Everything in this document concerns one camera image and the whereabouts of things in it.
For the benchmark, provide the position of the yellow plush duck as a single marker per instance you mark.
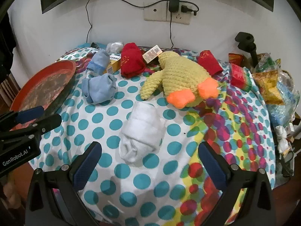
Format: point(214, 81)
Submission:
point(181, 75)

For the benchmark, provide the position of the clear bag with green contents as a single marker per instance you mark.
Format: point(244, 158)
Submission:
point(268, 63)

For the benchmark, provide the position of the white box with printed label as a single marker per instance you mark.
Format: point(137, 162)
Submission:
point(152, 53)

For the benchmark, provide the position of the white sock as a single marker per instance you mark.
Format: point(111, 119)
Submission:
point(141, 131)

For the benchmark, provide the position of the clear plastic bag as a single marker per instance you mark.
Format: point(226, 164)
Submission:
point(115, 47)

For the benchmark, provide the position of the red towel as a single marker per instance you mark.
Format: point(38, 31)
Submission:
point(209, 62)
point(131, 60)

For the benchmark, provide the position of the beige wall plate round hole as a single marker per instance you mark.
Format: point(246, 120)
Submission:
point(155, 10)

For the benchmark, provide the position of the black clamp stand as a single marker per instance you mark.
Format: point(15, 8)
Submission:
point(244, 40)

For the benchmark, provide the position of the beige wall power socket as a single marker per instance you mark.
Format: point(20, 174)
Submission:
point(180, 18)

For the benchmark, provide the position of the small white cloth bundle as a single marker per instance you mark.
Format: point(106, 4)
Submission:
point(282, 139)

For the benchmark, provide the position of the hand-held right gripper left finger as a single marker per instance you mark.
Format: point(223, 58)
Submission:
point(86, 168)

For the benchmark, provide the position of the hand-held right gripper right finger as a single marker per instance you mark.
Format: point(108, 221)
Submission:
point(211, 168)

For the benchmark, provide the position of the yellow snack packet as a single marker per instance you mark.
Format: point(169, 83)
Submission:
point(268, 87)

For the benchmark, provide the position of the polka dot cloth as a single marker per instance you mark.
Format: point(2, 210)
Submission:
point(145, 188)

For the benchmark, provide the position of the black power plug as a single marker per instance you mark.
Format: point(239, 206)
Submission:
point(187, 9)

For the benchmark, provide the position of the red snack packet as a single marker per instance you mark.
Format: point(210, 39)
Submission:
point(235, 58)

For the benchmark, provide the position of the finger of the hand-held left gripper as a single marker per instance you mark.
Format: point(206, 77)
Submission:
point(29, 113)
point(44, 123)

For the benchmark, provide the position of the blue plastic bag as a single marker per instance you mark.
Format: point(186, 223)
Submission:
point(279, 113)

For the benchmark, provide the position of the black power adapter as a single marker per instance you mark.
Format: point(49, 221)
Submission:
point(174, 2)

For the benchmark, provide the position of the light blue sock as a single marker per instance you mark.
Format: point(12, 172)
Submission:
point(98, 61)
point(98, 88)

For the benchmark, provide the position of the red cardboard box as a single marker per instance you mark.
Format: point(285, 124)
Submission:
point(239, 76)

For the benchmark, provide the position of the yellow cardboard box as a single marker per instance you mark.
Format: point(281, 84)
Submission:
point(114, 64)

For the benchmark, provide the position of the round red tray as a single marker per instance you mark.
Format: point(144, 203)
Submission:
point(42, 87)

